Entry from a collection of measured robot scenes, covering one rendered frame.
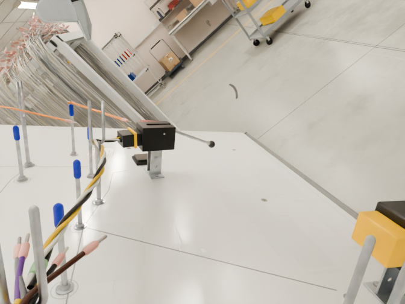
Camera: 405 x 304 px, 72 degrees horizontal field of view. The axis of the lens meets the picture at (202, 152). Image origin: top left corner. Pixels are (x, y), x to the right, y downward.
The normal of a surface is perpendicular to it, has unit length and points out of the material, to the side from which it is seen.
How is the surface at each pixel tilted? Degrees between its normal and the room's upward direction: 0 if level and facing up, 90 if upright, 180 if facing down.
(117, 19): 90
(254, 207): 47
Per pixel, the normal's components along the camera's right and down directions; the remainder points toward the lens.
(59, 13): 0.49, 0.36
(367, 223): -0.97, -0.01
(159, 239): 0.10, -0.94
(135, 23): 0.12, 0.44
